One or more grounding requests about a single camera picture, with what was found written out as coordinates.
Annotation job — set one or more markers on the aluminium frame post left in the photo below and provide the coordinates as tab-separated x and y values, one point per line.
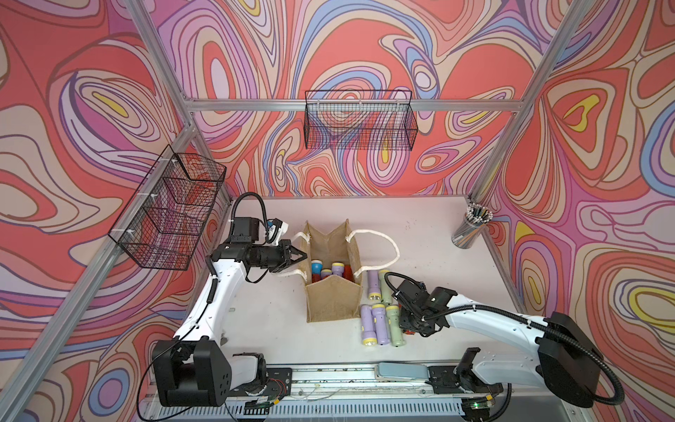
190	135

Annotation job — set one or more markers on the green flashlight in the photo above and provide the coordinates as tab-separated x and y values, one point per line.
386	291
396	332

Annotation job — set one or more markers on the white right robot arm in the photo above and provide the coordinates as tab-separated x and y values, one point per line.
553	352

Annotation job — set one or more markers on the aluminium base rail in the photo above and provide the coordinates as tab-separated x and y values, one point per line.
357	392

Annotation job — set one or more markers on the metal cup with pencils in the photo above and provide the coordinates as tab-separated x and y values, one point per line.
475	219

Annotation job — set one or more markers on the brown burlap tote bag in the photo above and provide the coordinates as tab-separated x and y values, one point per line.
335	297

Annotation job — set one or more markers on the black wire basket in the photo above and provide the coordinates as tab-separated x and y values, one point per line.
359	120
161	227

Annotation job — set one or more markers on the black wire basket back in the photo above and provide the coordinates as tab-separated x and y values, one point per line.
359	120

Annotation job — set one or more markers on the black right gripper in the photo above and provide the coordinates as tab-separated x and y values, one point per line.
405	323

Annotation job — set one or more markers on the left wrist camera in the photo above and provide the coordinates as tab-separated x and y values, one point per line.
251	230

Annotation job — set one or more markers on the blue flashlight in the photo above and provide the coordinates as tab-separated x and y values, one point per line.
316	266

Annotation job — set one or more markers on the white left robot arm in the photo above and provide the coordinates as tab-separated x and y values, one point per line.
191	370

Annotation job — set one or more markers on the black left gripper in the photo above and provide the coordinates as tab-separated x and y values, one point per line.
284	249

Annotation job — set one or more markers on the black wire basket left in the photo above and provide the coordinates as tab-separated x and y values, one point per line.
161	227

